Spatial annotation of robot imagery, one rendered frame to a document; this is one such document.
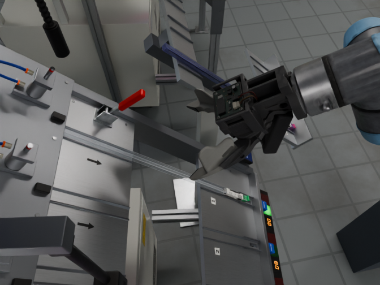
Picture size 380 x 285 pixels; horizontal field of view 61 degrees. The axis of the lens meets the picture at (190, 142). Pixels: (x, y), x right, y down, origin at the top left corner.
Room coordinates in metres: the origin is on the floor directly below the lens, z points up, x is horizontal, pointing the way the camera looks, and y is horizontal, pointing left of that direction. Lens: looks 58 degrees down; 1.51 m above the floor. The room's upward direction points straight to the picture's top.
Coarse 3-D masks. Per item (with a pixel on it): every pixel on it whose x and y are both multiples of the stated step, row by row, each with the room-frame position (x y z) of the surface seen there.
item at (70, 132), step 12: (72, 132) 0.29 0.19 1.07; (84, 132) 0.30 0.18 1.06; (96, 144) 0.29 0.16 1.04; (108, 144) 0.30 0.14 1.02; (120, 156) 0.29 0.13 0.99; (132, 156) 0.30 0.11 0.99; (144, 156) 0.31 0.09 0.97; (156, 168) 0.29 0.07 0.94; (168, 168) 0.30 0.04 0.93; (192, 180) 0.30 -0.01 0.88; (204, 180) 0.31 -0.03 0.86
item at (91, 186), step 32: (96, 128) 0.33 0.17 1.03; (128, 128) 0.36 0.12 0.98; (64, 160) 0.25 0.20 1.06; (96, 160) 0.27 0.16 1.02; (128, 160) 0.29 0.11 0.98; (64, 192) 0.19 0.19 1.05; (96, 192) 0.21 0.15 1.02; (128, 192) 0.23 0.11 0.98; (96, 224) 0.16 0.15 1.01; (96, 256) 0.11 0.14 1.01
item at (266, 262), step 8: (248, 176) 0.38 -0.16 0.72; (256, 176) 0.38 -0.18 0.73; (256, 184) 0.35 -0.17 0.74; (256, 192) 0.33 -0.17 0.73; (256, 200) 0.31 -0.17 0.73; (256, 208) 0.29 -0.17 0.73; (256, 216) 0.27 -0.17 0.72; (256, 224) 0.25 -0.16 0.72; (264, 224) 0.25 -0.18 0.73; (256, 232) 0.23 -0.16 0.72; (264, 232) 0.23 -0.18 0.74; (264, 240) 0.21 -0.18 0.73; (264, 248) 0.19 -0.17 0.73; (264, 256) 0.17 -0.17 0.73; (264, 264) 0.16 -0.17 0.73; (264, 272) 0.14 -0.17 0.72; (272, 272) 0.14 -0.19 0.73; (264, 280) 0.12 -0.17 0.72; (272, 280) 0.12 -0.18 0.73
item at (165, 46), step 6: (162, 48) 0.48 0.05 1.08; (168, 48) 0.48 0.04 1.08; (174, 48) 0.49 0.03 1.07; (174, 54) 0.48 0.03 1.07; (180, 54) 0.49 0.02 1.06; (180, 60) 0.48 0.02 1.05; (186, 60) 0.48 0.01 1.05; (192, 60) 0.50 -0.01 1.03; (192, 66) 0.48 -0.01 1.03; (198, 66) 0.49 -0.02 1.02; (198, 72) 0.49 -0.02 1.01; (204, 72) 0.49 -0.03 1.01; (210, 72) 0.50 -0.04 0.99; (210, 78) 0.49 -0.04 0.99; (216, 78) 0.49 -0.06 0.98; (228, 84) 0.51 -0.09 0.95
